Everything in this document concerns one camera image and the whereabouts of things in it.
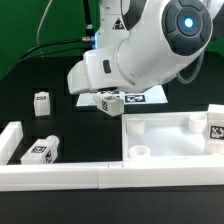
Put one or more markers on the white fence bar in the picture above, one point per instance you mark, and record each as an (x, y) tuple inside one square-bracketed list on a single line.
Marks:
[(153, 173), (9, 141)]

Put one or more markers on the white front fence bar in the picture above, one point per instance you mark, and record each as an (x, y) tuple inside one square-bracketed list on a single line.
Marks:
[(153, 173)]

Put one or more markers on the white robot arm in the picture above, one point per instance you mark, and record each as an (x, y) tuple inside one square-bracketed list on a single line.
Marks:
[(155, 40)]

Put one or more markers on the white square table top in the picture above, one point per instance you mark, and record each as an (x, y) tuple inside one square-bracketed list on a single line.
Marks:
[(164, 135)]

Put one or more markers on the white left fence bar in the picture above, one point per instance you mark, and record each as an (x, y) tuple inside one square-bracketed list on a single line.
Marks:
[(9, 141)]

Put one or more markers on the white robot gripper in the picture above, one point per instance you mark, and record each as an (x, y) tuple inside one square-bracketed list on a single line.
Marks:
[(97, 71)]

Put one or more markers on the white marker sheet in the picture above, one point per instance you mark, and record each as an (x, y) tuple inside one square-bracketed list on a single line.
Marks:
[(155, 95)]

